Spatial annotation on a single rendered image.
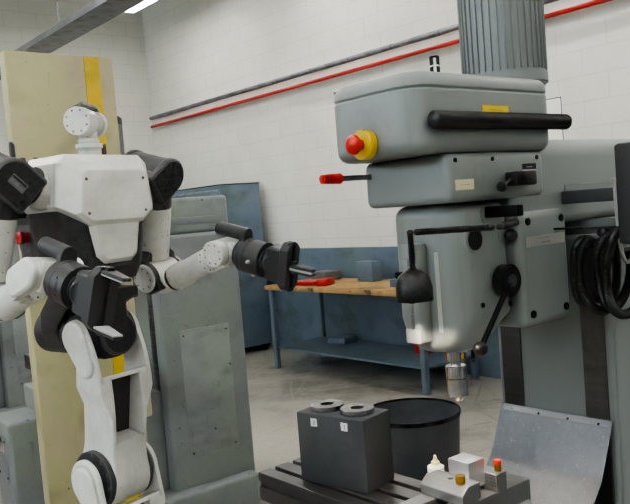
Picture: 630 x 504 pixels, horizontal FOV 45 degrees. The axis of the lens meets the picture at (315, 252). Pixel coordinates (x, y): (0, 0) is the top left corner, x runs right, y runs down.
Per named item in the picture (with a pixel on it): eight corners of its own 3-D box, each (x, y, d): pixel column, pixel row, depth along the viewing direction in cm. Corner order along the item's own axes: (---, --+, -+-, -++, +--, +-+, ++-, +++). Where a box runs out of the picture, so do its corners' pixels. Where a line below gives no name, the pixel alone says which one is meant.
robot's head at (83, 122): (65, 145, 179) (61, 107, 179) (84, 148, 189) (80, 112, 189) (92, 143, 178) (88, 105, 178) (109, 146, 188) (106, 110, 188)
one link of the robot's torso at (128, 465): (70, 507, 188) (51, 320, 185) (127, 483, 202) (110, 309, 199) (109, 519, 179) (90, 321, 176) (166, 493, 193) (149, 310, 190)
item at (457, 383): (473, 394, 170) (471, 368, 170) (458, 398, 168) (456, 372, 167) (457, 391, 174) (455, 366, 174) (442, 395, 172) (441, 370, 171)
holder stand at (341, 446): (368, 494, 191) (362, 416, 190) (301, 480, 206) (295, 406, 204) (394, 479, 201) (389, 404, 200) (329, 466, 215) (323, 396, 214)
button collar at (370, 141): (372, 158, 150) (369, 127, 150) (351, 161, 155) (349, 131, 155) (379, 158, 152) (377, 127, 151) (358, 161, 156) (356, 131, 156)
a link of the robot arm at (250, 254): (278, 296, 183) (239, 285, 189) (300, 287, 191) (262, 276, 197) (282, 246, 180) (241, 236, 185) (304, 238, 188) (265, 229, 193)
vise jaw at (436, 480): (463, 507, 161) (461, 489, 161) (420, 493, 171) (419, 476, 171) (481, 499, 165) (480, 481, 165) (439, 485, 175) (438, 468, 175)
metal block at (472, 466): (470, 490, 167) (468, 463, 167) (449, 484, 172) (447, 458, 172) (485, 484, 171) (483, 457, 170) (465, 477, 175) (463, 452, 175)
